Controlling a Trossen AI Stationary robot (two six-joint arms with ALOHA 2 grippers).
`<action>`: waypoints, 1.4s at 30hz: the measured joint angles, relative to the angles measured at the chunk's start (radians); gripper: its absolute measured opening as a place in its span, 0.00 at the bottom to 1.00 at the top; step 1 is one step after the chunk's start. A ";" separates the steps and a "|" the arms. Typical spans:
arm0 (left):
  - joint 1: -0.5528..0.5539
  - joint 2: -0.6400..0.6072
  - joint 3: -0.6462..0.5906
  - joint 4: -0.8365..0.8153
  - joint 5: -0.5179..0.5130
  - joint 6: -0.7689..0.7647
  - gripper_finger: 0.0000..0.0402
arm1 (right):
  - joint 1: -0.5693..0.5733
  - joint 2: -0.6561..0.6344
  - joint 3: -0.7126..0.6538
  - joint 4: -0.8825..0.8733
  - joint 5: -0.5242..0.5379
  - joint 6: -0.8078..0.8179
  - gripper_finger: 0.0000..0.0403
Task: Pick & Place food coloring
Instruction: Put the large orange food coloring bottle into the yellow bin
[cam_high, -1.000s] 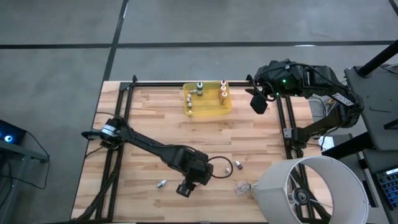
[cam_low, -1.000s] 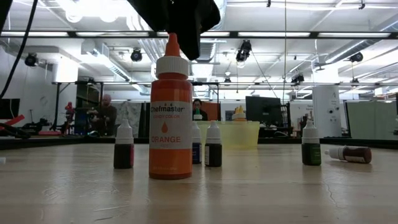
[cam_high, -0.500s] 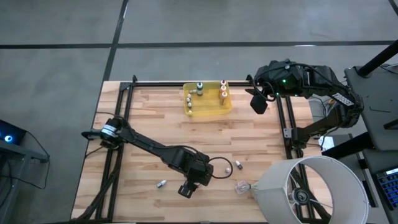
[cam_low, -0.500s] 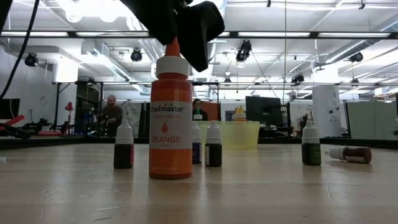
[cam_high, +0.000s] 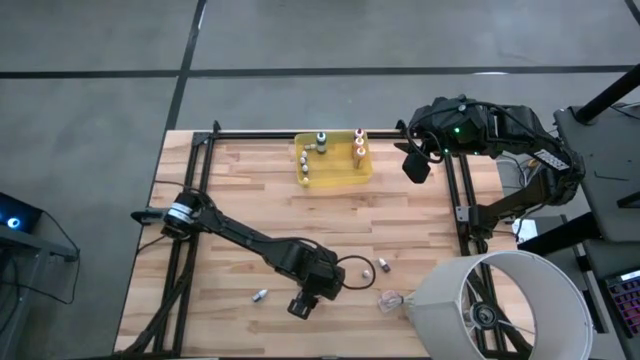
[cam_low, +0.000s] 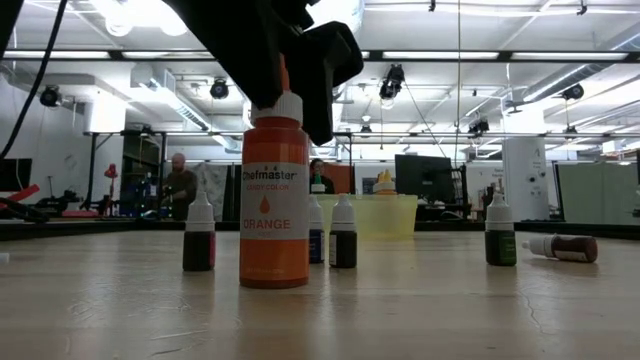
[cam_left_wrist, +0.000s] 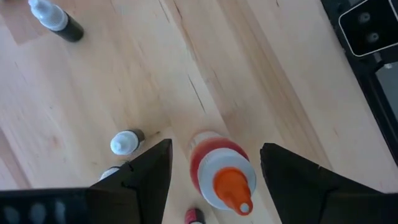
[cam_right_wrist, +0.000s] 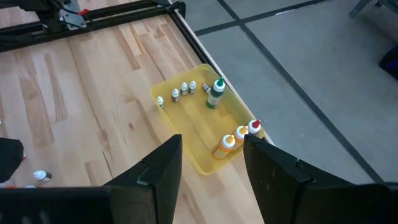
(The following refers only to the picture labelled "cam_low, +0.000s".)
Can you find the small brown food colouring bottle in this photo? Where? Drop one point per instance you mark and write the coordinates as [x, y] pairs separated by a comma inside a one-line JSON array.
[[575, 247]]

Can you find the black overhead frame beam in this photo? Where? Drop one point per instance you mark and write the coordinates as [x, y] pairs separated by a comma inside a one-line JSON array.
[[380, 55]]

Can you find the white round column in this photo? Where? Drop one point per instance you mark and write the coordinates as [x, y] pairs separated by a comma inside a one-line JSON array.
[[525, 177]]

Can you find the black wall screen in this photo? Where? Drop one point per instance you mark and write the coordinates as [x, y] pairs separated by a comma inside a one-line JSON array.
[[15, 175]]

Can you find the green partition wall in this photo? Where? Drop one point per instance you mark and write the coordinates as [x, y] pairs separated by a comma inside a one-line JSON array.
[[595, 192]]

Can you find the small green food colouring bottle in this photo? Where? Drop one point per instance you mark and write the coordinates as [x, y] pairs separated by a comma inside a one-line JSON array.
[[500, 247]]

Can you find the black metal table frame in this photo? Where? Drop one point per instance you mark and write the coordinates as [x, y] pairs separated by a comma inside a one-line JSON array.
[[50, 231]]

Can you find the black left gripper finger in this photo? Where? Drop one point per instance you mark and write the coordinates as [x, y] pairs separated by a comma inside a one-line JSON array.
[[320, 75], [250, 65]]

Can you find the large yellow food colouring bottle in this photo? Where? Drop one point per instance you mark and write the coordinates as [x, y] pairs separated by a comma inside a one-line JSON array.
[[379, 187], [390, 187]]

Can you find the yellow translucent plastic bin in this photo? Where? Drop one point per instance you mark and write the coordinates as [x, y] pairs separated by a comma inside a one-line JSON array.
[[380, 217]]

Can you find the orange partition panel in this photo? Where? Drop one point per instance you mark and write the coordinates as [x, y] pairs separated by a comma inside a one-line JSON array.
[[344, 177]]

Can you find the small blue food colouring bottle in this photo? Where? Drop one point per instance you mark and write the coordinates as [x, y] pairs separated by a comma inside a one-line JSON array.
[[316, 247]]

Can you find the small black food colouring bottle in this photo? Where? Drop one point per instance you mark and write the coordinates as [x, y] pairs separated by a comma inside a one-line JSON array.
[[343, 250]]

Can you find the black metal rack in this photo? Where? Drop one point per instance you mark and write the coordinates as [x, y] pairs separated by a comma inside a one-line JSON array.
[[93, 170]]

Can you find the large orange food colouring bottle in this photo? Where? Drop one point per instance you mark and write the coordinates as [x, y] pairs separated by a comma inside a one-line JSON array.
[[274, 200]]

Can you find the person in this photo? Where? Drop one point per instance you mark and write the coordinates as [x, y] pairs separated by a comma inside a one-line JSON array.
[[180, 187], [328, 186]]

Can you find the small red food colouring bottle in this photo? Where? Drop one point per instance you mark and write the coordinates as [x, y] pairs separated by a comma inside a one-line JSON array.
[[198, 250]]

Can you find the black computer monitor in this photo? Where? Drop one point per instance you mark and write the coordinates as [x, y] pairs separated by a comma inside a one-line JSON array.
[[422, 175]]

